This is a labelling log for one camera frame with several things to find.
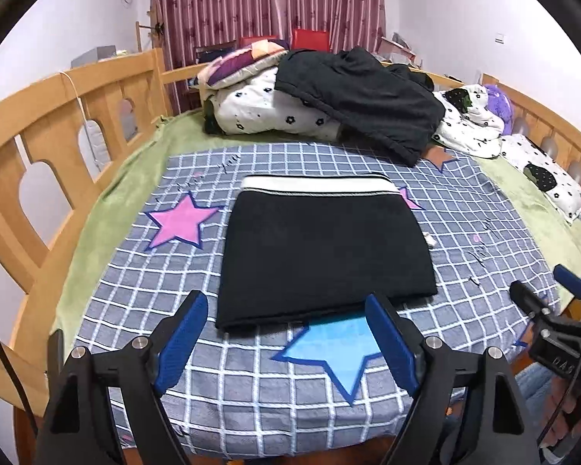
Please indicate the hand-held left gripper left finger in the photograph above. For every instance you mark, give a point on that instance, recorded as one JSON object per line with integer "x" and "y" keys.
{"x": 181, "y": 344}

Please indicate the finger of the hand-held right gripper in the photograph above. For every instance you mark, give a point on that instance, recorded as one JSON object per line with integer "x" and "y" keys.
{"x": 527, "y": 298}
{"x": 569, "y": 278}

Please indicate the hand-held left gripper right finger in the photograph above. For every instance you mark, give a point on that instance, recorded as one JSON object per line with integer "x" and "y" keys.
{"x": 392, "y": 344}

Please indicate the black pants with white waistband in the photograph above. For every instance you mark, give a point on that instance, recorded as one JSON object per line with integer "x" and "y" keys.
{"x": 319, "y": 252}

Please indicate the person's right hand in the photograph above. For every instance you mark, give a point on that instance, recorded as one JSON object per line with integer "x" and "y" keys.
{"x": 561, "y": 414}

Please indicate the person's blue jeans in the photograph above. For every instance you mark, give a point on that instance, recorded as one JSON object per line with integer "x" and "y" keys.
{"x": 532, "y": 382}

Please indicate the grey plaid star bedsheet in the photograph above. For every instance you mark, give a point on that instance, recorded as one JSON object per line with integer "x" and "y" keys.
{"x": 174, "y": 290}

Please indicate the white pillow with black patches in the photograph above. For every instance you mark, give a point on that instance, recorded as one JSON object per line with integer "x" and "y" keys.
{"x": 547, "y": 174}

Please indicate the small white scrap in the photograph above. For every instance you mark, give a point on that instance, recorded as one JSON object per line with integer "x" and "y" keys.
{"x": 430, "y": 240}

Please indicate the green fleece blanket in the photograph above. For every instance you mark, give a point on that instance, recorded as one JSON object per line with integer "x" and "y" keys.
{"x": 116, "y": 189}

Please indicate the purple plush toy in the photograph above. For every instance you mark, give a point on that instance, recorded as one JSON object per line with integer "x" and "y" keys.
{"x": 498, "y": 106}

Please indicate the black jacket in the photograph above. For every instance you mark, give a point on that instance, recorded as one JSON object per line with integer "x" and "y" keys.
{"x": 368, "y": 97}

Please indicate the white floral quilt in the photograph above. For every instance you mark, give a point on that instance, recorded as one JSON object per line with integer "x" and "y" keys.
{"x": 261, "y": 106}

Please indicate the pink and grey clutter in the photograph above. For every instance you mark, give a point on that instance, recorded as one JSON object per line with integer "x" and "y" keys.
{"x": 397, "y": 48}

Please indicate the purple orange patchwork quilt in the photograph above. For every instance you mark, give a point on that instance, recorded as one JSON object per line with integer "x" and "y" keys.
{"x": 237, "y": 65}

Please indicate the grey box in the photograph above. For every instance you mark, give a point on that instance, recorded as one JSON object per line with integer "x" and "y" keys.
{"x": 94, "y": 55}

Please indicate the red chair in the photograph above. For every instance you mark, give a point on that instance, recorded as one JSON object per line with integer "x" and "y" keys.
{"x": 310, "y": 38}

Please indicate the wooden pole rack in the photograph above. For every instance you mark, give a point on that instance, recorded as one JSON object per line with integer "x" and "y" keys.
{"x": 150, "y": 29}

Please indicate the maroon striped curtain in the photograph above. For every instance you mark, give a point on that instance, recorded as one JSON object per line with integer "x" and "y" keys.
{"x": 271, "y": 5}

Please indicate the white wall switch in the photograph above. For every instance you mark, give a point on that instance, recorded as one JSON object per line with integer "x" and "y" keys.
{"x": 499, "y": 37}

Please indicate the wooden bed frame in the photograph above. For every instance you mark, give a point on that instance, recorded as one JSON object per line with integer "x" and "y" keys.
{"x": 43, "y": 121}

